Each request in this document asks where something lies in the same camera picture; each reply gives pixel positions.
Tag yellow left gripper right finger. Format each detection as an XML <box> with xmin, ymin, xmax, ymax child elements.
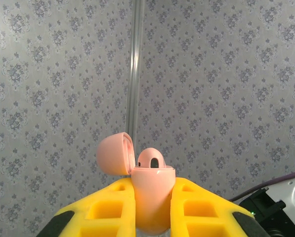
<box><xmin>170</xmin><ymin>176</ymin><xmax>271</xmax><ymax>237</ymax></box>

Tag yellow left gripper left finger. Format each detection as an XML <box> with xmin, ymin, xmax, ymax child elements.
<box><xmin>36</xmin><ymin>178</ymin><xmax>138</xmax><ymax>237</ymax></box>

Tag pink earbud charging case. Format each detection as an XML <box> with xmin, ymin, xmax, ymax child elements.
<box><xmin>96</xmin><ymin>132</ymin><xmax>176</xmax><ymax>234</ymax></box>

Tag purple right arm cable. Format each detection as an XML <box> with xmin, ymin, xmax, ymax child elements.
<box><xmin>228</xmin><ymin>171</ymin><xmax>295</xmax><ymax>202</ymax></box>

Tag aluminium corner post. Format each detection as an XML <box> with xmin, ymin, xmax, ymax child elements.
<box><xmin>126</xmin><ymin>0</ymin><xmax>145</xmax><ymax>139</ymax></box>

